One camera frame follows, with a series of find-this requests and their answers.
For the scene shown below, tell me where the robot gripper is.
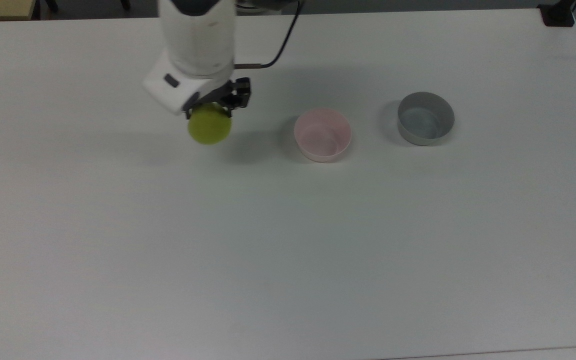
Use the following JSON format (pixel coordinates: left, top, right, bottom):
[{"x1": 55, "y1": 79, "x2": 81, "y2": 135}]
[{"x1": 142, "y1": 51, "x2": 252, "y2": 121}]

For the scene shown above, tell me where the pink bowl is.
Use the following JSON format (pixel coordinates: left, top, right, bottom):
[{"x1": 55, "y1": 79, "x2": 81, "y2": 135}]
[{"x1": 293, "y1": 108, "x2": 353, "y2": 163}]

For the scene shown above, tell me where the grey bowl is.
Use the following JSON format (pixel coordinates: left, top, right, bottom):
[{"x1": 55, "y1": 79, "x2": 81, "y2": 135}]
[{"x1": 397, "y1": 91, "x2": 456, "y2": 147}]

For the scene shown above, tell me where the wooden desk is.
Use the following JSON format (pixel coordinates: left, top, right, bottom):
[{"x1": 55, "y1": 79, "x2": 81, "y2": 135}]
[{"x1": 0, "y1": 0, "x2": 37, "y2": 22}]

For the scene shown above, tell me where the black table clamp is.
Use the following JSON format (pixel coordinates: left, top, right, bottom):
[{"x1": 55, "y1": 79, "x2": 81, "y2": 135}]
[{"x1": 538, "y1": 0, "x2": 576, "y2": 28}]

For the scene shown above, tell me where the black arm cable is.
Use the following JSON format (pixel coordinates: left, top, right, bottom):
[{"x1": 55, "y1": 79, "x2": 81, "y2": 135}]
[{"x1": 233, "y1": 0, "x2": 304, "y2": 70}]

